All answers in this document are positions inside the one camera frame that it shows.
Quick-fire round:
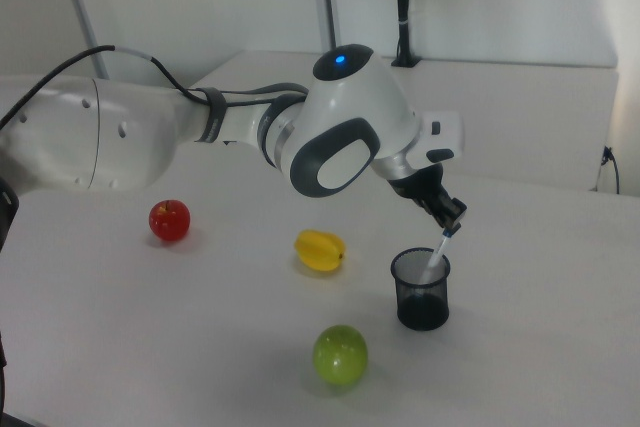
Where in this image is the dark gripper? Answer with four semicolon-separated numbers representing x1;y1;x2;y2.
391;162;469;231

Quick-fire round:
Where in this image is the white marker pen blue cap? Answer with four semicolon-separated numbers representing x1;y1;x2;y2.
419;226;457;283

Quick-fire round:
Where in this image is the black mesh pen cup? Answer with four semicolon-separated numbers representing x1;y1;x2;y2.
390;246;452;332

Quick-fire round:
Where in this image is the yellow starfruit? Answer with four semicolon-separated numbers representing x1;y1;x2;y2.
293;229;347;273

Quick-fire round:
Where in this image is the green apple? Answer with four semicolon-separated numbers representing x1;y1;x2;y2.
312;324;369;387

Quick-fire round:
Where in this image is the red apple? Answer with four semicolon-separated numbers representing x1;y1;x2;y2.
148;199;192;243

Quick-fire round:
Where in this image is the black hanging cable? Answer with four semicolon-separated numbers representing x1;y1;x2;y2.
599;145;621;194

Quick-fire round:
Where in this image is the grey velcro strap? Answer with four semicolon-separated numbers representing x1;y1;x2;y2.
197;87;229;144

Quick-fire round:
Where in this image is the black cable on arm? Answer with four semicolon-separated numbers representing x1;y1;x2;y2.
0;44;311;131

